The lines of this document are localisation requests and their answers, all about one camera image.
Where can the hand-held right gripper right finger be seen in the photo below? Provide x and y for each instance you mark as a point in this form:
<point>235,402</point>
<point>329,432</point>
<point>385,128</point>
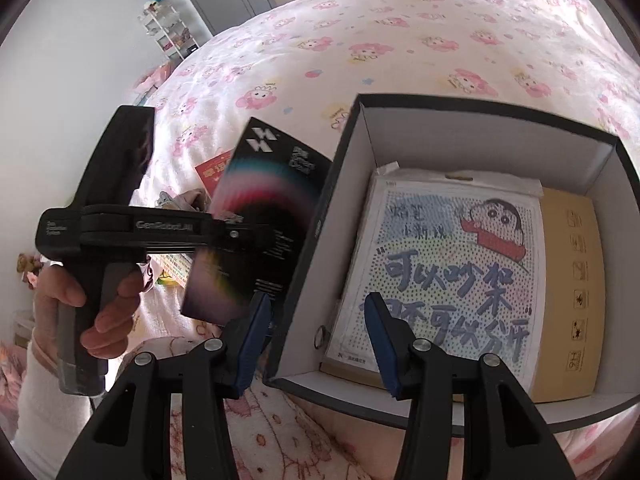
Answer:
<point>382,347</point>

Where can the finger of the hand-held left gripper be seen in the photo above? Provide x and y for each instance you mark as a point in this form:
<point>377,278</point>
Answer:
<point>222,232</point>

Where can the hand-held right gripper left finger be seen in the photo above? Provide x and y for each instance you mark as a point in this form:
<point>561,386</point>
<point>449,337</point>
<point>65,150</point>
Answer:
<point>251,345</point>

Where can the beige patterned cloth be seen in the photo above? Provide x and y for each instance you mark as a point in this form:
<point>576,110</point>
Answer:
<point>192,200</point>

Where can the black packet with rainbow print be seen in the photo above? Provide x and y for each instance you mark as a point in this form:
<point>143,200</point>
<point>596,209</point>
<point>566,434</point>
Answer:
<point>272,185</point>

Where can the black cardboard box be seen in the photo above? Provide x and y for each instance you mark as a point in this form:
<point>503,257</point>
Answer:
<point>320,260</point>

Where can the person's left forearm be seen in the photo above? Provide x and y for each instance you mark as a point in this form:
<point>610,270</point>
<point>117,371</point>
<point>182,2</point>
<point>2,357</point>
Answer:
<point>47,400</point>

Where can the person's left hand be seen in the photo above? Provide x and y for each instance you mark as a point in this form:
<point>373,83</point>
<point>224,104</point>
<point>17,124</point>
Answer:
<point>115,305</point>

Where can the colourful booklet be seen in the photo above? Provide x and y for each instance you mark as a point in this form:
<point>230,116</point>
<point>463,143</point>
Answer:
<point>174,267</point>

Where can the red packet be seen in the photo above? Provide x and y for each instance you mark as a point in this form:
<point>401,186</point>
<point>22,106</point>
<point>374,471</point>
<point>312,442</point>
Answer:
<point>212,172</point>

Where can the small brown plush toy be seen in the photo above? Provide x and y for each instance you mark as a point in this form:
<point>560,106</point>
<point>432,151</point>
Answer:
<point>29,270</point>

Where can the cartoon dotted picture sheet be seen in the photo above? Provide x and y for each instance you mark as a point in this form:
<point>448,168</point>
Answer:
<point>450,280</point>

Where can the clear plastic bag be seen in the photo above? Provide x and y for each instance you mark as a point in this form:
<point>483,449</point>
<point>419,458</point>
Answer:
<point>430,171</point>

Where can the tan cardboard box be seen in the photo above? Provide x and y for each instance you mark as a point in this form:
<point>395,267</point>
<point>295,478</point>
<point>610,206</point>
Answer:
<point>570,285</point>

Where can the pink printed blanket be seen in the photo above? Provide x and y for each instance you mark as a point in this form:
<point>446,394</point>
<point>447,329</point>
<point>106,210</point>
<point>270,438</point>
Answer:
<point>400,45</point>

